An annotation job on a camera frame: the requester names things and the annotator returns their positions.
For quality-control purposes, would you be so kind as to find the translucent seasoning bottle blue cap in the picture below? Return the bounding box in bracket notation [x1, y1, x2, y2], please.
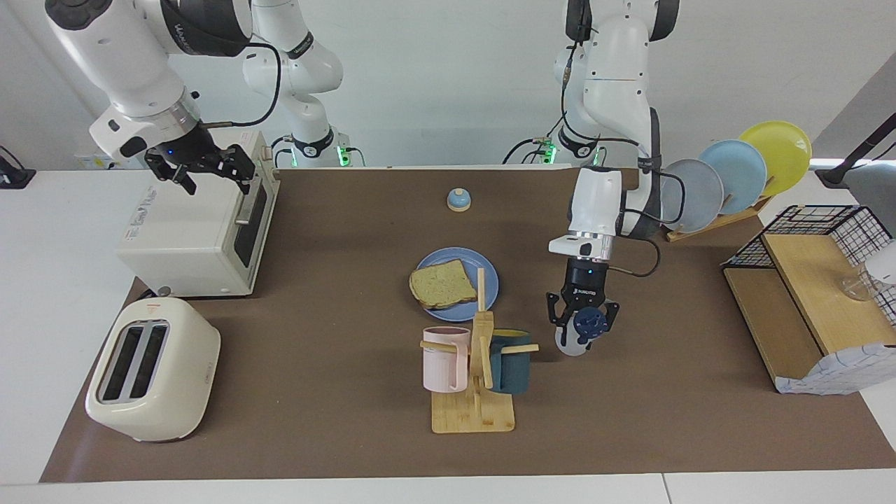
[555, 307, 608, 357]

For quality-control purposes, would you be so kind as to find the toasted bread slice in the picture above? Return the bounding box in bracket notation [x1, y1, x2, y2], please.
[409, 259, 479, 311]

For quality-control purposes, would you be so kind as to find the wooden plate rack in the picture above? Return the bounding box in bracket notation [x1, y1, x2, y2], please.
[665, 175, 774, 243]

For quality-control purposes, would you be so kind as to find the grey round plate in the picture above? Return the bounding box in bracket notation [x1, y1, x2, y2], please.
[661, 159, 725, 234]

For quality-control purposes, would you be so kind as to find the light blue round plate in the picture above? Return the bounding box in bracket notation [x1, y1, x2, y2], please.
[699, 139, 769, 216]

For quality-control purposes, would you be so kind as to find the yellow round plate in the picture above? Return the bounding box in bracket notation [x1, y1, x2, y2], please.
[738, 120, 813, 198]

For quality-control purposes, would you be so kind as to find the white toaster oven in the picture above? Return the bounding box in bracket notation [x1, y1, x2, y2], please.
[115, 129, 281, 298]

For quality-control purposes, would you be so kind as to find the teal mug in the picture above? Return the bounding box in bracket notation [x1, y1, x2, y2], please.
[488, 329, 533, 394]

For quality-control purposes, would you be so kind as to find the brown table mat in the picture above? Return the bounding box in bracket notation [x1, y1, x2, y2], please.
[38, 168, 896, 484]

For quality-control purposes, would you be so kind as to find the pink ribbed mug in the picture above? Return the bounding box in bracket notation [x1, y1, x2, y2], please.
[422, 326, 471, 393]

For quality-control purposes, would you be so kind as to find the wooden mug tree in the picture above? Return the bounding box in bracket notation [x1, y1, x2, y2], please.
[420, 267, 540, 434]

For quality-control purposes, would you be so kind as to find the black table clamp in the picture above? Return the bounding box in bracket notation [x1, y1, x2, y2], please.
[0, 146, 37, 190]

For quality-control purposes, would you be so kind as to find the wooden shelf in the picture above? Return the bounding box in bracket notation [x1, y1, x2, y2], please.
[722, 231, 896, 393]

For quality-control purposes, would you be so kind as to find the cream two-slot toaster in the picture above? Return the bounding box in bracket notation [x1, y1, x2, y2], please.
[85, 297, 221, 443]

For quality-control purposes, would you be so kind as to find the white checked cloth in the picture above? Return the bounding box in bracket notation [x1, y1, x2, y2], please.
[773, 343, 896, 396]

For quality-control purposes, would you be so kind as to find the clear glass cup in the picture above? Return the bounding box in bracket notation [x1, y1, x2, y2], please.
[840, 269, 884, 302]

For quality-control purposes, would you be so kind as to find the black right base cable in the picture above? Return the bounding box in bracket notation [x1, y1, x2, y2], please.
[269, 134, 295, 169]

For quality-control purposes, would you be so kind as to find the black base cable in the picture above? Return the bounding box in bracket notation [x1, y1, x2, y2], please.
[503, 112, 569, 166]
[269, 134, 295, 169]

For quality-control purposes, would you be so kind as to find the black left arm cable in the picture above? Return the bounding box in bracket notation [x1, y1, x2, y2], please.
[560, 21, 687, 279]

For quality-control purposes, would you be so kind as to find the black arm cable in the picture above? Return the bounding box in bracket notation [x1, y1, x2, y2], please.
[199, 42, 282, 129]
[560, 21, 687, 279]

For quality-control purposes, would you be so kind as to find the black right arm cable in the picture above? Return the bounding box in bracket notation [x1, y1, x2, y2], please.
[199, 42, 282, 129]

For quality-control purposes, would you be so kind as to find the white wall outlet box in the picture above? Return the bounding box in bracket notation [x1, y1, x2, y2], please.
[75, 150, 149, 171]

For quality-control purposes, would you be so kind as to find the black left base cable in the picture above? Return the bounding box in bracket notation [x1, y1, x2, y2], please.
[503, 112, 569, 166]

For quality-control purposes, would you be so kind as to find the black wire basket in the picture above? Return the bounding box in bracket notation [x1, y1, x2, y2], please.
[722, 204, 896, 330]

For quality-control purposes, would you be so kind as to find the black camera stand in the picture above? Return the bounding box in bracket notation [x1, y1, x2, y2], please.
[814, 112, 896, 190]

